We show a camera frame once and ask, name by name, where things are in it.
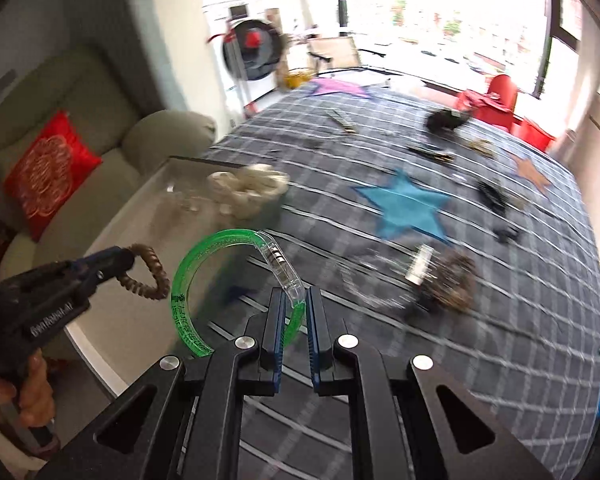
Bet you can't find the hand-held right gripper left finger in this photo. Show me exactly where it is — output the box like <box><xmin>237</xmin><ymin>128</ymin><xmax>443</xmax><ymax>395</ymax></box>
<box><xmin>35</xmin><ymin>287</ymin><xmax>288</xmax><ymax>480</ymax></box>

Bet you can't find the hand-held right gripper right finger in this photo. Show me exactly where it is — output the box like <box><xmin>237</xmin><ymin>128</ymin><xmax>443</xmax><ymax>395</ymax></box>
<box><xmin>305</xmin><ymin>286</ymin><xmax>556</xmax><ymax>480</ymax></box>

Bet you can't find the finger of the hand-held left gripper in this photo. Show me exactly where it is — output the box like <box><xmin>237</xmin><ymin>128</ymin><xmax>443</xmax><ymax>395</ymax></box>
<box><xmin>65</xmin><ymin>246</ymin><xmax>136</xmax><ymax>270</ymax></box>
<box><xmin>75</xmin><ymin>262</ymin><xmax>133</xmax><ymax>290</ymax></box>

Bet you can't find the grey tray box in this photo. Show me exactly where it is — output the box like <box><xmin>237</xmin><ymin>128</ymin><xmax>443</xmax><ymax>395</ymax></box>
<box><xmin>62</xmin><ymin>154</ymin><xmax>301</xmax><ymax>401</ymax></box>

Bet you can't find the brown spiral hair tie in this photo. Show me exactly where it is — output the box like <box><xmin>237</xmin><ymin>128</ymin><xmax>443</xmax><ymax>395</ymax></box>
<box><xmin>117</xmin><ymin>243</ymin><xmax>170</xmax><ymax>301</ymax></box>

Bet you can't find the green translucent bangle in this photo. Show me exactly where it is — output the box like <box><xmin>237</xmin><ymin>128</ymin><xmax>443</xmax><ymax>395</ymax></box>
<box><xmin>171</xmin><ymin>228</ymin><xmax>308</xmax><ymax>358</ymax></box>

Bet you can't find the silver charm bracelet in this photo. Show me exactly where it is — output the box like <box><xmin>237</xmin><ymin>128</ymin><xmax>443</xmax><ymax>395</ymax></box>
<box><xmin>405</xmin><ymin>244</ymin><xmax>435</xmax><ymax>286</ymax></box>

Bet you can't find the brown braided bracelet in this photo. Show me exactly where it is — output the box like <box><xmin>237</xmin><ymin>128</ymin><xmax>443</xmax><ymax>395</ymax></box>
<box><xmin>422</xmin><ymin>252</ymin><xmax>481</xmax><ymax>313</ymax></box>

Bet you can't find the person's left hand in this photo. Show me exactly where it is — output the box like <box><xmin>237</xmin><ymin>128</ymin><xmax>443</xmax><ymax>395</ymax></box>
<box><xmin>0</xmin><ymin>347</ymin><xmax>57</xmax><ymax>431</ymax></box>

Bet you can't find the clear hair claw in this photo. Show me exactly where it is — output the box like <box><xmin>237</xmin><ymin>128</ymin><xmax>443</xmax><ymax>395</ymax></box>
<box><xmin>165</xmin><ymin>185</ymin><xmax>206</xmax><ymax>217</ymax></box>

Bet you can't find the red patterned cushion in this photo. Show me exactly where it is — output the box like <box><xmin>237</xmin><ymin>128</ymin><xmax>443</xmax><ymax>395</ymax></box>
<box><xmin>2</xmin><ymin>110</ymin><xmax>103</xmax><ymax>243</ymax></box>

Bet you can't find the beige armchair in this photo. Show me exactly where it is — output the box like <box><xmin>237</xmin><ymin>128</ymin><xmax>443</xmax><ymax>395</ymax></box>
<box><xmin>0</xmin><ymin>42</ymin><xmax>218</xmax><ymax>281</ymax></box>

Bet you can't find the white polka dot scrunchie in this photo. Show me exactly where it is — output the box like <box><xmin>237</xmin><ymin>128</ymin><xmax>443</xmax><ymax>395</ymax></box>
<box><xmin>207</xmin><ymin>164</ymin><xmax>291</xmax><ymax>218</ymax></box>

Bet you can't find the grey plaid star blanket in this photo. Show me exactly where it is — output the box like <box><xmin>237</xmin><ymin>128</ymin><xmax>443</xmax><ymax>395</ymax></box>
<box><xmin>200</xmin><ymin>77</ymin><xmax>600</xmax><ymax>480</ymax></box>

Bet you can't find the tortoiseshell hair clip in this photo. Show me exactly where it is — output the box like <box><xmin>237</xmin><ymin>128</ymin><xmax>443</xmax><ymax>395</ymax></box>
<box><xmin>407</xmin><ymin>145</ymin><xmax>456</xmax><ymax>162</ymax></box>

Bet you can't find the pearl hair clip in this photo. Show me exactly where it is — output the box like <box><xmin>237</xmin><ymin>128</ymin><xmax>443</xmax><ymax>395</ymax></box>
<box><xmin>326</xmin><ymin>108</ymin><xmax>357</xmax><ymax>135</ymax></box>

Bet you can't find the red mop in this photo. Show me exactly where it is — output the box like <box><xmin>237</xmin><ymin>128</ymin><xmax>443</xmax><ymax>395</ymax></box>
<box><xmin>205</xmin><ymin>20</ymin><xmax>261</xmax><ymax>118</ymax></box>

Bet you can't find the white washing machine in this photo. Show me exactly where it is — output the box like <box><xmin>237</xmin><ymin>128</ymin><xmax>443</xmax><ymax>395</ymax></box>
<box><xmin>200</xmin><ymin>2</ymin><xmax>288</xmax><ymax>101</ymax></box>

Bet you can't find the leopard print scrunchie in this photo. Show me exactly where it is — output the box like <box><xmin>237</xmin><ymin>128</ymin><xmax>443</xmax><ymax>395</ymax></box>
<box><xmin>426</xmin><ymin>108</ymin><xmax>473</xmax><ymax>136</ymax></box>

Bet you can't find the yellow basket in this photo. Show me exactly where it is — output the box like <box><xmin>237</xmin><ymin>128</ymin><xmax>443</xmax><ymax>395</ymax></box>
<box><xmin>285</xmin><ymin>67</ymin><xmax>313</xmax><ymax>91</ymax></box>

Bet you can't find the red box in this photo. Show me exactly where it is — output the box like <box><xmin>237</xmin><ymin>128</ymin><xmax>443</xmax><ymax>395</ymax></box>
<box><xmin>512</xmin><ymin>117</ymin><xmax>556</xmax><ymax>153</ymax></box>

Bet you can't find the red chair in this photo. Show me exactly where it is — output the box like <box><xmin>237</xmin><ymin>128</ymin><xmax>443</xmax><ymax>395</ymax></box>
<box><xmin>455</xmin><ymin>74</ymin><xmax>520</xmax><ymax>131</ymax></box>

